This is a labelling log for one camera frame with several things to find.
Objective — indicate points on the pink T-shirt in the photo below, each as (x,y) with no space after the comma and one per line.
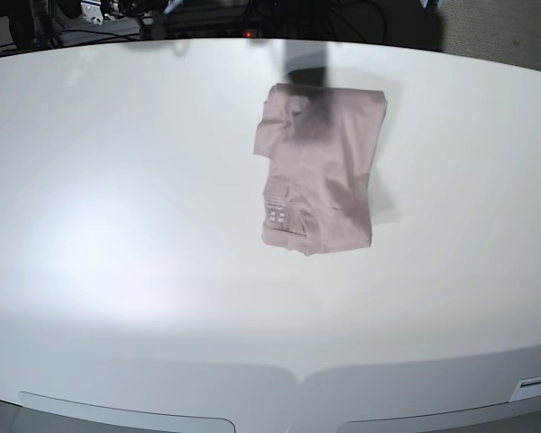
(320,143)

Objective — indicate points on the power strip with red light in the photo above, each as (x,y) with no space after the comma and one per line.
(252,33)

